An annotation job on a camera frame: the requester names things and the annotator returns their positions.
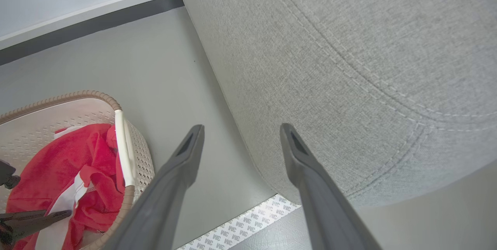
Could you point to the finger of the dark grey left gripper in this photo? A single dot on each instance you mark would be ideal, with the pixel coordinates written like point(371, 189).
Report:
point(42, 222)
point(19, 216)

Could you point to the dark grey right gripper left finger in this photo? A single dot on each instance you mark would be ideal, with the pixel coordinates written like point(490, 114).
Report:
point(167, 195)

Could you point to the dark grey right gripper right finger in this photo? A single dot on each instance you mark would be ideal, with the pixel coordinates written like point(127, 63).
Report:
point(322, 207)

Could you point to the red and white garment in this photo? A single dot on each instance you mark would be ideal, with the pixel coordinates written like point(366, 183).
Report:
point(50, 164)

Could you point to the cream perforated laundry basket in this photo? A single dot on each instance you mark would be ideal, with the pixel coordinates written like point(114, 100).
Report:
point(35, 122)

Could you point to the white printed tape strip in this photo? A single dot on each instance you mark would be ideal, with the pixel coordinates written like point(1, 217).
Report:
point(248, 223)

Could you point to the grey fabric sofa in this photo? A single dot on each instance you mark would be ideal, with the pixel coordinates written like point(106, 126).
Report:
point(330, 67)

